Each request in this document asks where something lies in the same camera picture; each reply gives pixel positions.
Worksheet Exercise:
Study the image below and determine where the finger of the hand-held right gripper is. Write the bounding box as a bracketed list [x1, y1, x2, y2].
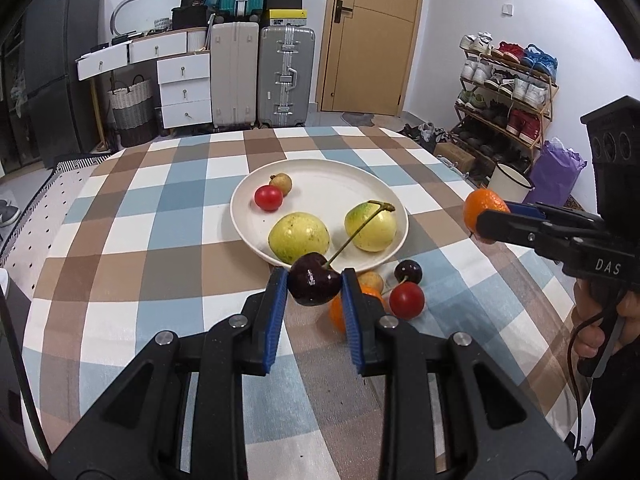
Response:
[505, 202, 599, 227]
[475, 208, 562, 257]

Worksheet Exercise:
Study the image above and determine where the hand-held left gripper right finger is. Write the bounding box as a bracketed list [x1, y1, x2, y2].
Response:
[341, 267, 578, 480]

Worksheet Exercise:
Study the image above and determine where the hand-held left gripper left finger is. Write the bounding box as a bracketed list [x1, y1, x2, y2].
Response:
[47, 266, 290, 480]

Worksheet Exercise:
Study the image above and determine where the orange mandarin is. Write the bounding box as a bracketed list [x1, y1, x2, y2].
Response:
[328, 285, 386, 333]
[462, 188, 512, 245]

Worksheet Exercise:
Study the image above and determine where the dark red cherry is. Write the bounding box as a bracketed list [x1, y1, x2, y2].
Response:
[394, 259, 423, 286]
[287, 201, 396, 307]

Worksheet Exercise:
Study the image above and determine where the red tomato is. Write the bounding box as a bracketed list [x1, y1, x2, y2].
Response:
[254, 185, 284, 212]
[389, 281, 426, 320]

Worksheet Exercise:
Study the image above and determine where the yellow guava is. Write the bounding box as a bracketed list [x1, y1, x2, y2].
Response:
[268, 211, 331, 264]

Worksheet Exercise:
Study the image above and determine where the yellow-green guava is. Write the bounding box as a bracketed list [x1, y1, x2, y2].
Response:
[344, 202, 398, 253]

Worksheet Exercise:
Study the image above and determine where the cream round plate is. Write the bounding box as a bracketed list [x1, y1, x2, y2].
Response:
[230, 159, 410, 267]

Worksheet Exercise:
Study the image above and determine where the person's right forearm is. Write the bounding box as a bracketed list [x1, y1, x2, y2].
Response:
[590, 340, 640, 461]

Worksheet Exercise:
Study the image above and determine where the person's right hand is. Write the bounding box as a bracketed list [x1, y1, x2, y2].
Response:
[570, 280, 640, 361]

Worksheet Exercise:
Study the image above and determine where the white enamel bucket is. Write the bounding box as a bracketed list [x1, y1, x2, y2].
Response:
[487, 161, 535, 206]

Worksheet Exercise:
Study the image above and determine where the purple bag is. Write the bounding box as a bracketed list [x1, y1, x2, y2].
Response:
[527, 139, 588, 207]

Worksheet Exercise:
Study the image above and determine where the brown cardboard box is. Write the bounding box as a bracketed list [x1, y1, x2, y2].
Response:
[434, 141, 477, 174]

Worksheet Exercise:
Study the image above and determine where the wooden shoe rack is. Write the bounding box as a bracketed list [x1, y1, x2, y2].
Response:
[452, 42, 560, 186]

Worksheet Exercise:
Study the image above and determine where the group of racked shoes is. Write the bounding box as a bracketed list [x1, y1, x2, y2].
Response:
[457, 31, 558, 143]

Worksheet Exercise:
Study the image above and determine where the pile of sneakers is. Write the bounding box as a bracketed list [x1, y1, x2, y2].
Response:
[397, 121, 448, 143]

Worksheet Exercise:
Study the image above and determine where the wooden door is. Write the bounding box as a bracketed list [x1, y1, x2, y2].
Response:
[315, 0, 428, 117]

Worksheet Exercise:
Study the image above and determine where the silver suitcase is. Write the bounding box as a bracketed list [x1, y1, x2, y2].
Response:
[257, 25, 317, 128]

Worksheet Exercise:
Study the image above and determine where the beige suitcase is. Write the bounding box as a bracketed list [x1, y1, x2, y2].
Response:
[210, 21, 261, 131]

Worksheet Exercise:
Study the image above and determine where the woven laundry basket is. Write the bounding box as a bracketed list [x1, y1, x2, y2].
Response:
[107, 74, 158, 147]

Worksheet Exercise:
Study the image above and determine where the white dotted rug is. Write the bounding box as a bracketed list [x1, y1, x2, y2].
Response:
[0, 155, 113, 268]

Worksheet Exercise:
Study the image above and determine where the white desk with drawers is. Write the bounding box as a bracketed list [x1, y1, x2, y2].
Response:
[76, 27, 213, 131]

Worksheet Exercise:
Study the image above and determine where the pair of grey slippers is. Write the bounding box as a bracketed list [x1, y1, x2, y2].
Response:
[0, 199, 22, 227]

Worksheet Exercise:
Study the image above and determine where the yellow and black shoe box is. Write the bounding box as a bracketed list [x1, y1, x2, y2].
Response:
[267, 8, 307, 27]

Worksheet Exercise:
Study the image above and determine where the black storage box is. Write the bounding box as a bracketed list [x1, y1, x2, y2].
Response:
[171, 6, 210, 31]

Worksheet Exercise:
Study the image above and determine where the oval mirror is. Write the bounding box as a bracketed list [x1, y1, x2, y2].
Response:
[110, 0, 183, 36]

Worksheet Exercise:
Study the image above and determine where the dark grey refrigerator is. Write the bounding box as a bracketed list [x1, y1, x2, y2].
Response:
[22, 0, 103, 168]

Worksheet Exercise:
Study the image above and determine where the black cable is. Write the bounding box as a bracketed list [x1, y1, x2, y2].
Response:
[567, 317, 591, 463]
[0, 290, 51, 466]

